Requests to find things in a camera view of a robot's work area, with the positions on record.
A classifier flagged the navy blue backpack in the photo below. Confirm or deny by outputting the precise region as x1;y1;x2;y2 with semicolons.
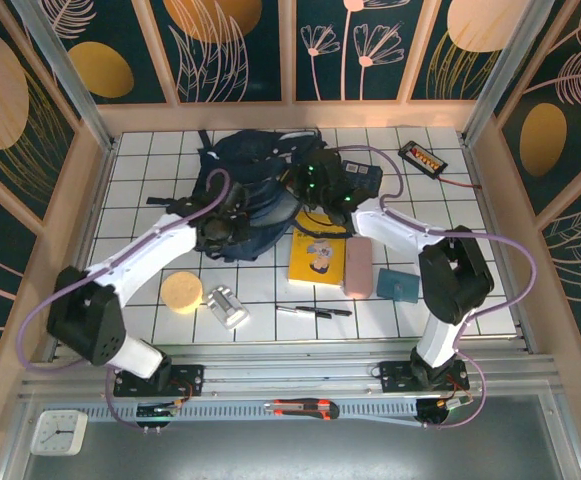
145;128;331;264

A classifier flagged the yellow book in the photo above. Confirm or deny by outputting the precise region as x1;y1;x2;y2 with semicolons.
287;209;347;289

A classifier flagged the pink glasses case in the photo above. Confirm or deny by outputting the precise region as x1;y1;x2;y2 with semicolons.
343;235;374;300

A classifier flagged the silver black pen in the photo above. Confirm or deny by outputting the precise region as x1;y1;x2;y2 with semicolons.
275;304;332;320

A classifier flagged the teal wallet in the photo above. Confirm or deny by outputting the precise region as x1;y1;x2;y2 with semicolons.
375;267;421;304

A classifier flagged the round yellow sponge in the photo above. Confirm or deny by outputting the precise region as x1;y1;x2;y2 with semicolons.
159;271;205;315

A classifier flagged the silver metal clip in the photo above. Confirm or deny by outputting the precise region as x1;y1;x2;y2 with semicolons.
204;284;250;330

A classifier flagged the black charger board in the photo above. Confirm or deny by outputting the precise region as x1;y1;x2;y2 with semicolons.
398;140;449;172

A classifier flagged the black controller board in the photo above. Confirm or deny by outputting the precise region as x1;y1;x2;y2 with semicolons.
416;397;474;427
136;402;181;421

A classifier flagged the orange black utility knife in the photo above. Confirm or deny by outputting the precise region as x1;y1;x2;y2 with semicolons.
263;398;341;421

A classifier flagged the white square clock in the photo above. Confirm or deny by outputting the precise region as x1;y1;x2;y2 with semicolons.
30;409;89;457

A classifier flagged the red cable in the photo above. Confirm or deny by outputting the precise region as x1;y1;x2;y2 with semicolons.
439;174;484;190

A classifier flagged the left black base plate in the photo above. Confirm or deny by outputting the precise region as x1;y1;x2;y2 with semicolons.
113;363;205;399

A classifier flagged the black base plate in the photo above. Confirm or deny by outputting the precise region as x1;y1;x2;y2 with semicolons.
379;359;470;395
113;363;205;399

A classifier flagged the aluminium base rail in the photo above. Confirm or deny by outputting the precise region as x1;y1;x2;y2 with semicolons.
19;342;561;401

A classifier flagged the grey slotted cable duct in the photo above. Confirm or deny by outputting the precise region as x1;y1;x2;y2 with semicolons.
77;399;421;424

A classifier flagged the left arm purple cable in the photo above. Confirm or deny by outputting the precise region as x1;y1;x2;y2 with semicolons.
22;169;232;432

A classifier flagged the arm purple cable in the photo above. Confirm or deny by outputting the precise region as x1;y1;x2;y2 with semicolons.
22;169;232;432
334;144;539;431

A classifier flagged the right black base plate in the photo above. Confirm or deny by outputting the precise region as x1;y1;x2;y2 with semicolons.
379;359;470;395

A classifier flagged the aluminium frame post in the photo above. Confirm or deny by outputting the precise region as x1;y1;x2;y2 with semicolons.
12;0;116;151
462;0;556;146

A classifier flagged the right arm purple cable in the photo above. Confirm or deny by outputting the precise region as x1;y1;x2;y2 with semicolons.
334;144;539;431

